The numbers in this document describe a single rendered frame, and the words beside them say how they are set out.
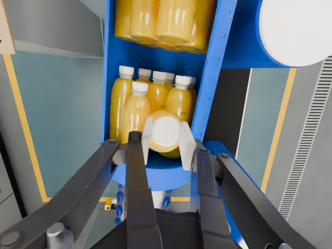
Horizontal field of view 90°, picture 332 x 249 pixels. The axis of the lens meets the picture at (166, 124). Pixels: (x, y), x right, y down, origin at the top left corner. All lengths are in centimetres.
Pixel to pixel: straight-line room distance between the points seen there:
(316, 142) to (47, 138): 275
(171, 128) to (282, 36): 48
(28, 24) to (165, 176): 73
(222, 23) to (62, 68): 154
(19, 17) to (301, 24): 88
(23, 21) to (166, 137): 73
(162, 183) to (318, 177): 234
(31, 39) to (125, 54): 42
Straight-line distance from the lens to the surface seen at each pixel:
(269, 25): 60
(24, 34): 84
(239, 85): 154
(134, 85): 41
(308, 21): 66
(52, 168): 217
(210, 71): 36
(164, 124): 21
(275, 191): 244
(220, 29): 37
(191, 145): 16
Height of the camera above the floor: 155
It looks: 71 degrees down
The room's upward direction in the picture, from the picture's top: 175 degrees clockwise
